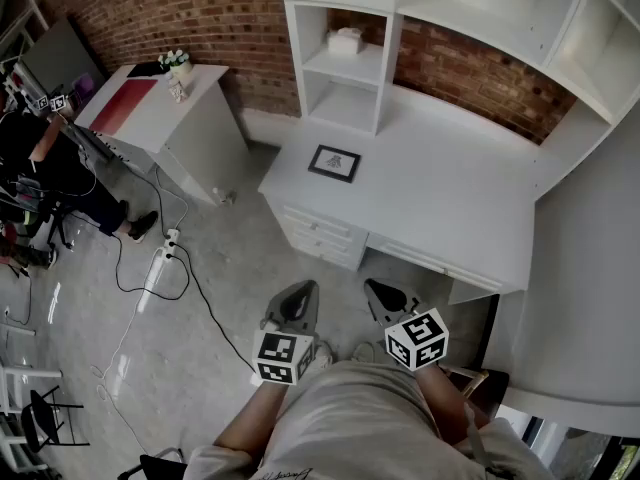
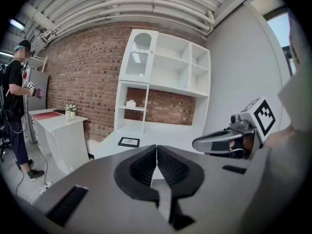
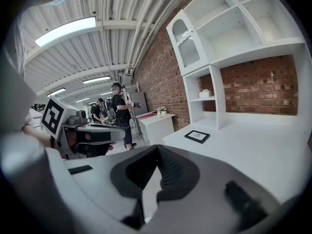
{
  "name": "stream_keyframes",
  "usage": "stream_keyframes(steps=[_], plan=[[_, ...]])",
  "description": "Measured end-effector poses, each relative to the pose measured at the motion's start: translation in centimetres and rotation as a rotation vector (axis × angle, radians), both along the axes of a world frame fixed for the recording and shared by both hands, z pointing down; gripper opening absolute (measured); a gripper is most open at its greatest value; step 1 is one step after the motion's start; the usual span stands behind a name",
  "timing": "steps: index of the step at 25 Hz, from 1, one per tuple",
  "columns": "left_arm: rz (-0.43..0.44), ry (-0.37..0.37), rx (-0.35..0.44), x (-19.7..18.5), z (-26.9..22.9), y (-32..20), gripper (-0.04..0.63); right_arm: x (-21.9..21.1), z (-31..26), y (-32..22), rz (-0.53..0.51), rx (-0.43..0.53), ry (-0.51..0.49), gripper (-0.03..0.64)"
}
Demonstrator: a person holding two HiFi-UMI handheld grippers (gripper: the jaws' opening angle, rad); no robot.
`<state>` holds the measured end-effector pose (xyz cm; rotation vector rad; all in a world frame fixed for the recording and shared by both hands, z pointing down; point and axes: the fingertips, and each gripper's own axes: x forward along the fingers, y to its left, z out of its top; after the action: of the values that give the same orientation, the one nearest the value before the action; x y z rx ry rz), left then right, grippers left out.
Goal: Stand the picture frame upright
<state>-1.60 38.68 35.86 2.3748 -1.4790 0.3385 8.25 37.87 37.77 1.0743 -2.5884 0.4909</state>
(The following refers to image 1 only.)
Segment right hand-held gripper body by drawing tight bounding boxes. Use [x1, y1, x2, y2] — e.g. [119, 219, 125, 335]
[373, 298, 450, 372]

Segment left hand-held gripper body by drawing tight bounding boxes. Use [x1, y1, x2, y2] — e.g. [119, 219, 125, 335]
[252, 311, 321, 387]

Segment black framed picture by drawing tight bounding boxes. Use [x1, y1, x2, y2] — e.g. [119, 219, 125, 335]
[307, 144, 362, 184]

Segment person's left forearm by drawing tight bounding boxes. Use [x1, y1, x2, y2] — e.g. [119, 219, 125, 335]
[214, 380, 291, 454]

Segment person's right forearm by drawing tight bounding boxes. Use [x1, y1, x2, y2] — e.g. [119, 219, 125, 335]
[414, 362, 489, 444]

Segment white corner desk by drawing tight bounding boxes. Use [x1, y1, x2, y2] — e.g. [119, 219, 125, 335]
[257, 83, 576, 305]

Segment red mat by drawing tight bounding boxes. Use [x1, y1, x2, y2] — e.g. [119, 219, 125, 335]
[88, 78, 159, 137]

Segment person's left shoe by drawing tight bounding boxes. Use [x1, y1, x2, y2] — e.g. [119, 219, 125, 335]
[310, 340, 334, 370]

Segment person's grey t-shirt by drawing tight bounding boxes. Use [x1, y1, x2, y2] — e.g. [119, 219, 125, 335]
[182, 357, 556, 480]

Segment white side cabinet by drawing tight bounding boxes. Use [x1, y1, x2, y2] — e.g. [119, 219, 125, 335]
[73, 62, 250, 207]

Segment large white panel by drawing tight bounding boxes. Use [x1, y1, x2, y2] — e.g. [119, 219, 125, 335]
[499, 117, 640, 439]

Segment glass window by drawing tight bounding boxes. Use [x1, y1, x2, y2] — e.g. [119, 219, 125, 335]
[519, 415, 640, 480]

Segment white shelf hutch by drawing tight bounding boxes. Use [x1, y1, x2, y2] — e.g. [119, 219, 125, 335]
[276, 0, 640, 139]

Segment black folding chair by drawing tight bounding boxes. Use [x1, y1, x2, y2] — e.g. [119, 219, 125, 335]
[22, 386, 91, 455]

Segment white flowers in pot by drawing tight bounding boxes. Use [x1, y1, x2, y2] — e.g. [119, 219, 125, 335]
[157, 49, 194, 82]

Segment white tissue box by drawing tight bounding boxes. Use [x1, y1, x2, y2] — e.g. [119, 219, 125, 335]
[327, 26, 364, 55]

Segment black flat mat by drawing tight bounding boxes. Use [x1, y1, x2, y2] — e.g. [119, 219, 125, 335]
[126, 62, 169, 79]

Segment white metal rack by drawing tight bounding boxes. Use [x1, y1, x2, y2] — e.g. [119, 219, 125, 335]
[0, 362, 64, 472]

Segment grey flat panel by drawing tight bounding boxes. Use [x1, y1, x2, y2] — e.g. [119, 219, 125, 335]
[19, 17, 109, 114]

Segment long black cable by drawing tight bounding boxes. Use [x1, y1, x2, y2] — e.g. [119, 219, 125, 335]
[172, 242, 259, 372]

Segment grey shoulder strap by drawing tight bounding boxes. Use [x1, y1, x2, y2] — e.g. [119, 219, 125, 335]
[462, 400, 491, 469]

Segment thin black cable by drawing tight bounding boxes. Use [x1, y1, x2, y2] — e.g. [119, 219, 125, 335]
[94, 157, 167, 234]

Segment looped black cable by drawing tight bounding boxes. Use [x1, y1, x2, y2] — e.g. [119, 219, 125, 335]
[113, 235, 191, 302]

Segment long white cable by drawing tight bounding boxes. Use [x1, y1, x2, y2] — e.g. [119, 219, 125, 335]
[91, 287, 151, 454]

